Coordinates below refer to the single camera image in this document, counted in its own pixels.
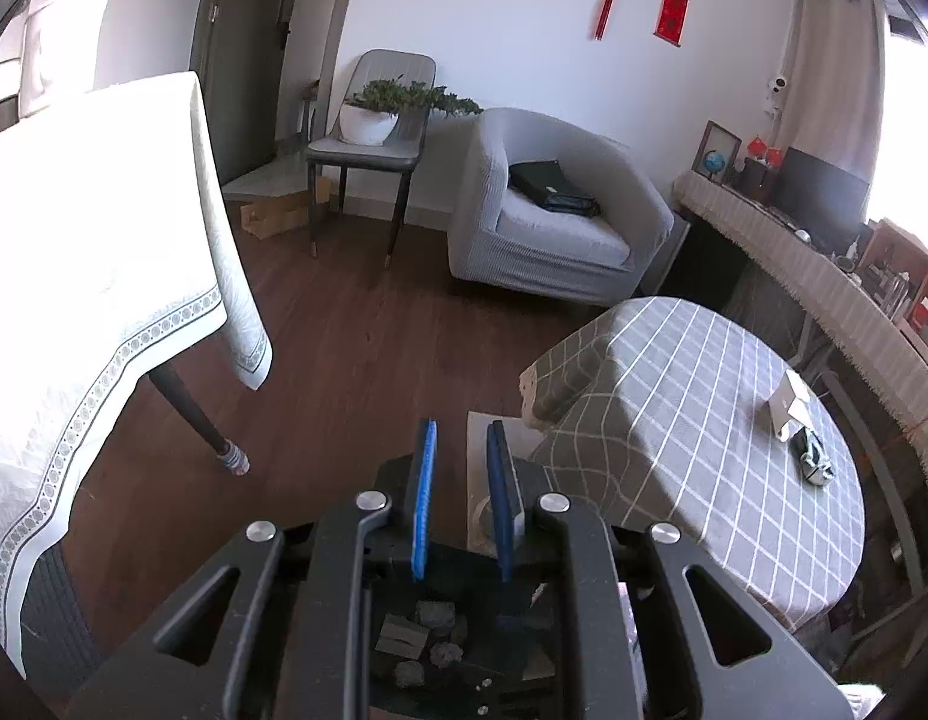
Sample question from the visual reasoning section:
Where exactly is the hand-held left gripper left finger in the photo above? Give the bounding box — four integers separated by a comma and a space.
68, 418, 441, 720

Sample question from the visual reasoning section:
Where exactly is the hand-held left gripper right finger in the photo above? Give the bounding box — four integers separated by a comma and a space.
485, 420, 843, 720

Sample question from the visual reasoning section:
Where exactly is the black trash bin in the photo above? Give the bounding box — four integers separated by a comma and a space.
284, 456, 645, 720

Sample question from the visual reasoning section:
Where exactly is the black silver foil wrapper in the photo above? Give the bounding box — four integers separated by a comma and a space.
792, 427, 837, 485

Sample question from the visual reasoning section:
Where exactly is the grey checked tablecloth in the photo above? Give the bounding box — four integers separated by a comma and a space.
519, 297, 866, 631

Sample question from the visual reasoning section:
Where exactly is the dark table leg striped sock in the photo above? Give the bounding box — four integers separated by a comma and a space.
149, 367, 251, 475

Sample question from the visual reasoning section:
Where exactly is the white paper card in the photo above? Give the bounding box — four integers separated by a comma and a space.
770, 370, 813, 442

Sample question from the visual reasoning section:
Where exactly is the brown cardboard box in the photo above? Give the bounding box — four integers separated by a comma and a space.
240, 178, 334, 239

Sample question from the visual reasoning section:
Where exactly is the black leather bag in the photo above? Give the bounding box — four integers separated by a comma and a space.
507, 160, 601, 217

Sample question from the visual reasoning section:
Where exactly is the grey fabric armchair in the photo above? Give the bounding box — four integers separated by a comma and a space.
447, 106, 676, 307

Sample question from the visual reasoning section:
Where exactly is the potted plant white pot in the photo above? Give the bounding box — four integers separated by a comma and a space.
338, 79, 483, 147

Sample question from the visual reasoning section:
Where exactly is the beige fringed desk cloth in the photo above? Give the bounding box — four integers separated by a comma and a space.
672, 169, 928, 436

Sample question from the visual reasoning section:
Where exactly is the grey ribbed cushion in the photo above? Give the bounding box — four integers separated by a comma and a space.
17, 540, 105, 691

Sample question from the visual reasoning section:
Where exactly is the white patterned tablecloth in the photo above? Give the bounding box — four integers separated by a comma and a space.
0, 71, 274, 680

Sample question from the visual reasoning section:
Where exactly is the framed globe picture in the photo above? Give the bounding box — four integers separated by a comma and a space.
692, 120, 742, 187

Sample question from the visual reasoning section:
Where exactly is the dark brown box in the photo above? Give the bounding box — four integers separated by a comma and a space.
737, 156, 778, 203

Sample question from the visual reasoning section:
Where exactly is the grey dining chair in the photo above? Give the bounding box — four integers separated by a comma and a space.
305, 49, 439, 269

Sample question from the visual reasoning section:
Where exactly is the black computer monitor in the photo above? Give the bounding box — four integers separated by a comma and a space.
770, 146, 871, 256

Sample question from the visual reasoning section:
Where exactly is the wooden shelf unit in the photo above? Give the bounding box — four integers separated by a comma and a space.
857, 217, 928, 338

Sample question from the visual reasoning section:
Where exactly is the dark grey door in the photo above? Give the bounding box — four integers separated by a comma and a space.
190, 0, 315, 185

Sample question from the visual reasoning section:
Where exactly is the beige curtain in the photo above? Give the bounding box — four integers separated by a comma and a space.
777, 0, 885, 200

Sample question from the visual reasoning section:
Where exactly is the bright window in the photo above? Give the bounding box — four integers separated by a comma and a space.
869, 15, 928, 233

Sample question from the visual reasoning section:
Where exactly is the white covered appliance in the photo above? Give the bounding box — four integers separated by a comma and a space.
21, 0, 112, 117

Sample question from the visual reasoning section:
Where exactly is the grey metal chair frame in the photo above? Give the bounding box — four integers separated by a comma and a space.
809, 371, 926, 601

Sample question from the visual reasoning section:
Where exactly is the white security camera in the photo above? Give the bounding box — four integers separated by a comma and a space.
759, 75, 793, 115

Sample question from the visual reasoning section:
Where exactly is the small red wall scroll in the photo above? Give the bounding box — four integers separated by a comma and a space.
653, 0, 691, 46

